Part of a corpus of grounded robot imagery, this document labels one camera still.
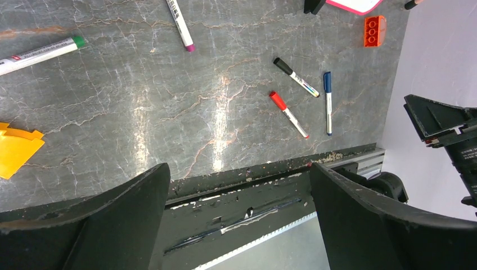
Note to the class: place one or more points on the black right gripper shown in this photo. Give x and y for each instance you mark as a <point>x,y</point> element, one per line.
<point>452,127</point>

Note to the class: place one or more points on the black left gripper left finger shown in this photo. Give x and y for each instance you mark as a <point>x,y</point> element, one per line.
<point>116,229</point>

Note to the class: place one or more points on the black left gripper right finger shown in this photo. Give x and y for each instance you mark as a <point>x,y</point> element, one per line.
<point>363,229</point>

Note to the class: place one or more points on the pink framed whiteboard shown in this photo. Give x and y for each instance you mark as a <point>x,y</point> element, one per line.
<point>359,7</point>

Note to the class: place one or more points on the black capped white marker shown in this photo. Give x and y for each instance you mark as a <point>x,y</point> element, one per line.
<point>289,71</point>

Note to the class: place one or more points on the orange toy brick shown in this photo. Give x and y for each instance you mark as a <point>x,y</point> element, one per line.
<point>374,31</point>

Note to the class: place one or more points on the blue capped white marker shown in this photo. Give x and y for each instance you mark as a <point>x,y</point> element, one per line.
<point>328,95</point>

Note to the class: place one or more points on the yellow plastic wedge piece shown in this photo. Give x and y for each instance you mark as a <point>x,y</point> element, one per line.
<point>17,147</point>

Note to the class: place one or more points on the red capped white marker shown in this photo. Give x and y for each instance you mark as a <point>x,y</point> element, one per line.
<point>276,98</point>

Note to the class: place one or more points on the green capped white marker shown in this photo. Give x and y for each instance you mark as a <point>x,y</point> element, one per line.
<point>23,60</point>

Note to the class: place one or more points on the purple capped white marker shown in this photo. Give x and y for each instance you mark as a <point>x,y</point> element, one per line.
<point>181,25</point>

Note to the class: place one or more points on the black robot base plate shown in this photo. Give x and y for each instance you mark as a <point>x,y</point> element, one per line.
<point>211,216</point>

